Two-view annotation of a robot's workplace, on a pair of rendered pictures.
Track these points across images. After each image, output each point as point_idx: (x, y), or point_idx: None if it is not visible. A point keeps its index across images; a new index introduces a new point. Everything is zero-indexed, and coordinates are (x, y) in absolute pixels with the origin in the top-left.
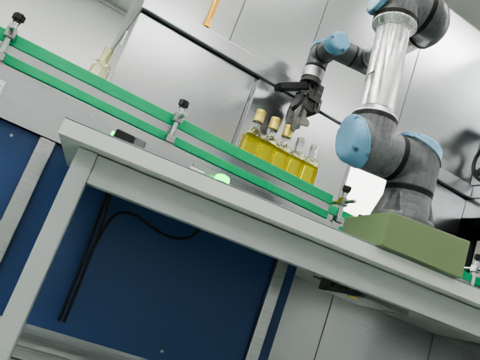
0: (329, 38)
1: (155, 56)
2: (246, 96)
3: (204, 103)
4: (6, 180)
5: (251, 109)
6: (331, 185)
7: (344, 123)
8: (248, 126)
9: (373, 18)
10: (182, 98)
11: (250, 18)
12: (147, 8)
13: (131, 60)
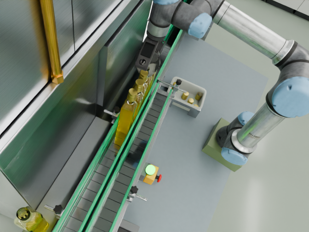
0: (198, 34)
1: (36, 149)
2: (97, 61)
3: (77, 106)
4: None
5: (107, 70)
6: (141, 36)
7: (233, 155)
8: (107, 79)
9: (274, 111)
10: (65, 126)
11: (82, 0)
12: (8, 162)
13: (24, 177)
